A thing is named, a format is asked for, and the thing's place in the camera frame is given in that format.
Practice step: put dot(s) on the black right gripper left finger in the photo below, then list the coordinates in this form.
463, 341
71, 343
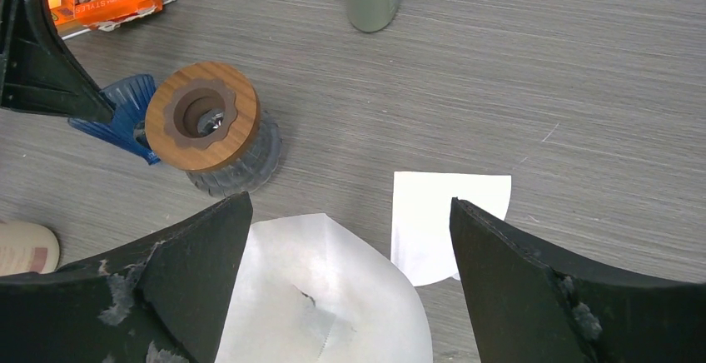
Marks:
160, 298

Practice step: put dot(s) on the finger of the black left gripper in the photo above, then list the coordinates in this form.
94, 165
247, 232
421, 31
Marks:
39, 74

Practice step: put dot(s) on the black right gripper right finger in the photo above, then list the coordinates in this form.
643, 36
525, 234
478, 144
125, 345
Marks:
530, 300

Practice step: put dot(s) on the blue plastic dripper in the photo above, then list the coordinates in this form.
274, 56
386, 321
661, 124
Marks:
127, 131

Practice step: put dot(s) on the cream pump bottle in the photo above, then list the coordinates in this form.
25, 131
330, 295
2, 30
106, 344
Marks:
28, 247

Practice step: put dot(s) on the white coffee filter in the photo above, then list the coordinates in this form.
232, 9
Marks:
309, 290
420, 244

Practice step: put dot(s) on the grey glass pitcher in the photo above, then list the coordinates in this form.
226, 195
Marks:
249, 171

